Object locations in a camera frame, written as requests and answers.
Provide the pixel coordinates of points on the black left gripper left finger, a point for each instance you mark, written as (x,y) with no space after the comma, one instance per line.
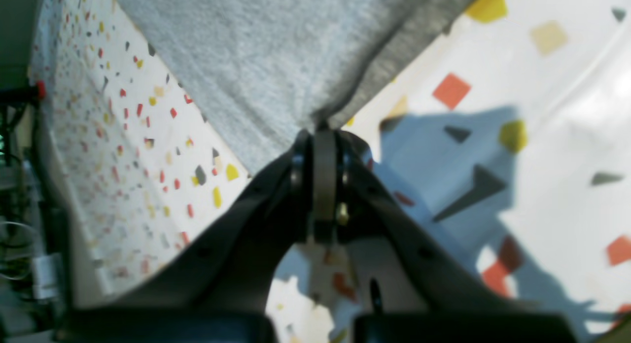
(229,267)

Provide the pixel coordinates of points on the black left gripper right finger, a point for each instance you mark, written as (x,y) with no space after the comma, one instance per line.
(424,271)

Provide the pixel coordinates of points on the grey T-shirt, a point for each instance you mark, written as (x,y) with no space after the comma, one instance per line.
(262,70)

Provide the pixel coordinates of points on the terrazzo pattern tablecloth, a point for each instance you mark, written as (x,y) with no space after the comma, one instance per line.
(507,138)

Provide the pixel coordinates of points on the red table clamp left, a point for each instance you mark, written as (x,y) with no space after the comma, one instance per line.
(27,93)

